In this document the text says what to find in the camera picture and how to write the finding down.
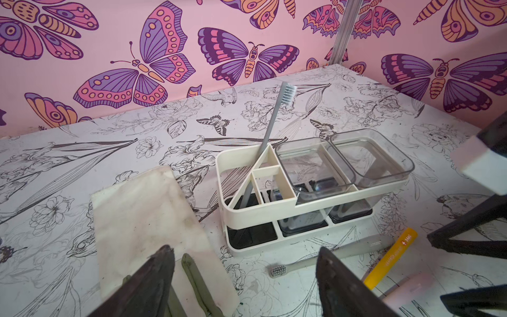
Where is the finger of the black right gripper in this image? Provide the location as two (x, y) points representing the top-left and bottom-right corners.
(440, 284), (506, 317)
(426, 193), (507, 260)

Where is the clear plastic cup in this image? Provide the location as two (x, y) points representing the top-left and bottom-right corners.
(275, 137), (356, 236)
(329, 129), (415, 223)

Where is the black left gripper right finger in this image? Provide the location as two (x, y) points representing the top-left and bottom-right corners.
(316, 247), (397, 316)

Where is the beige grey toothbrush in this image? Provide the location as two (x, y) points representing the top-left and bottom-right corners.
(267, 235), (395, 279)

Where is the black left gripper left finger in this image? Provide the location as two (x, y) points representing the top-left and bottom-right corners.
(90, 244), (175, 316)

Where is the aluminium frame corner post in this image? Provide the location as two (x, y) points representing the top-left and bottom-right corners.
(330, 0), (362, 65)

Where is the cream toothbrush holder caddy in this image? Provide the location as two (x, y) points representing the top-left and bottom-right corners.
(214, 138), (411, 256)

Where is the olive green toothbrush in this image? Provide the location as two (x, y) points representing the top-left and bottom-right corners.
(164, 253), (224, 317)

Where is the clear left plastic cup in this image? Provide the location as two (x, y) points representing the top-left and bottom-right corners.
(275, 137), (356, 236)

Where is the pink toothbrush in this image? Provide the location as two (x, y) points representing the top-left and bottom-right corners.
(380, 272), (435, 313)

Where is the clear right plastic cup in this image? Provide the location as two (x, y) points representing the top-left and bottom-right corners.
(329, 129), (415, 223)

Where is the yellow toothbrush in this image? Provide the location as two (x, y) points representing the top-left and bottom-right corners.
(364, 228), (418, 290)

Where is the beige cloth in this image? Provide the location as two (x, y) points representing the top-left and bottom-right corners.
(91, 166), (240, 316)

